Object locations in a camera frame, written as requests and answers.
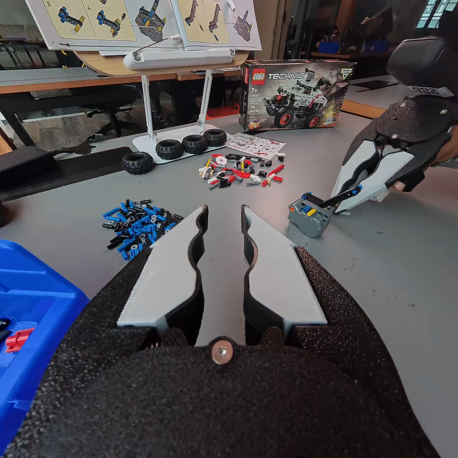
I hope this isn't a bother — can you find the black case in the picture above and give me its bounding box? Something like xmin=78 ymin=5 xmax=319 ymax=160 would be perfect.
xmin=0 ymin=147 xmax=57 ymax=190

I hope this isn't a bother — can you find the grey desk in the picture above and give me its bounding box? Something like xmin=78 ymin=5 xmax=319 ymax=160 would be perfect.
xmin=0 ymin=107 xmax=458 ymax=458

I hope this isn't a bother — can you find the blue plastic bin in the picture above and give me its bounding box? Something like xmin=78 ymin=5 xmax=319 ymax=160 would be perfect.
xmin=0 ymin=239 xmax=90 ymax=452

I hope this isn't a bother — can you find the black office chair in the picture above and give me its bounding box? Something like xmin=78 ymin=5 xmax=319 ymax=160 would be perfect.
xmin=84 ymin=84 xmax=142 ymax=138

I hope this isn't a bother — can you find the toy building instruction booklet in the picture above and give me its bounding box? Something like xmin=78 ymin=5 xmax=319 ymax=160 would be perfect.
xmin=24 ymin=0 xmax=262 ymax=51

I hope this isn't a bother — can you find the orange plastic box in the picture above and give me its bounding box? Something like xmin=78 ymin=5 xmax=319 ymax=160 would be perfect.
xmin=207 ymin=105 xmax=240 ymax=120

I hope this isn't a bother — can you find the pile of mixed toy parts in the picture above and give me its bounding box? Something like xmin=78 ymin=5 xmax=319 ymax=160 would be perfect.
xmin=198 ymin=153 xmax=287 ymax=190

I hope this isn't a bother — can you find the toy truck set box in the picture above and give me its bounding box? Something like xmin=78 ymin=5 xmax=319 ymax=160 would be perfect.
xmin=239 ymin=59 xmax=358 ymax=131

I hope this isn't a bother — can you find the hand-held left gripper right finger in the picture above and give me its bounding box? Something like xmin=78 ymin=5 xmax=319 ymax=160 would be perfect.
xmin=240 ymin=205 xmax=328 ymax=346

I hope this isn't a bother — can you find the pile of blue black pins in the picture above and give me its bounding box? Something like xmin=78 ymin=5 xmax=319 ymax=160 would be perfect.
xmin=102 ymin=198 xmax=185 ymax=260

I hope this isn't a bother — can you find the person's right hand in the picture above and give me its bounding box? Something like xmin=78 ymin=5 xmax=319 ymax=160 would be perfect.
xmin=391 ymin=125 xmax=458 ymax=194

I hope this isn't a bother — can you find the black toy tyre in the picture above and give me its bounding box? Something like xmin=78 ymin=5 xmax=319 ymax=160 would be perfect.
xmin=121 ymin=151 xmax=155 ymax=175
xmin=203 ymin=128 xmax=227 ymax=147
xmin=155 ymin=139 xmax=185 ymax=160
xmin=182 ymin=134 xmax=209 ymax=155

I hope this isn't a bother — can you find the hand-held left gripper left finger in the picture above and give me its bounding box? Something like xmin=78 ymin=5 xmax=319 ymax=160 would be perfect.
xmin=117 ymin=205 xmax=209 ymax=346

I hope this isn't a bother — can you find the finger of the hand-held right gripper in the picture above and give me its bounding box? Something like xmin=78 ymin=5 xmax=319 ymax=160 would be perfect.
xmin=330 ymin=140 xmax=382 ymax=198
xmin=333 ymin=150 xmax=416 ymax=216

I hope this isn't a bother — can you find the white sticker sheet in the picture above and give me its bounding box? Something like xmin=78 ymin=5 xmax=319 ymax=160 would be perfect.
xmin=225 ymin=132 xmax=287 ymax=160

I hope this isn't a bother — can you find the grey toy motor block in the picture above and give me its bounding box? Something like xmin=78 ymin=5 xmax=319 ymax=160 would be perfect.
xmin=288 ymin=193 xmax=331 ymax=238

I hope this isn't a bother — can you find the wood-edged grey table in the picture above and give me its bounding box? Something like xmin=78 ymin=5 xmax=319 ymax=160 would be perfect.
xmin=0 ymin=68 xmax=248 ymax=96
xmin=342 ymin=73 xmax=398 ymax=119

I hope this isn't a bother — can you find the red toy piece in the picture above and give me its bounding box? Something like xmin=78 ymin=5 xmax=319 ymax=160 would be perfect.
xmin=5 ymin=327 xmax=34 ymax=353

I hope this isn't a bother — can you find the white and wooden book stand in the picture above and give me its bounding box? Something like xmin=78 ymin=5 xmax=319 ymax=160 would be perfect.
xmin=73 ymin=0 xmax=255 ymax=165

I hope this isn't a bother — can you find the black toy beam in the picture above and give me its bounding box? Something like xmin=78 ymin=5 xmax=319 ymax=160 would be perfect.
xmin=322 ymin=184 xmax=364 ymax=210

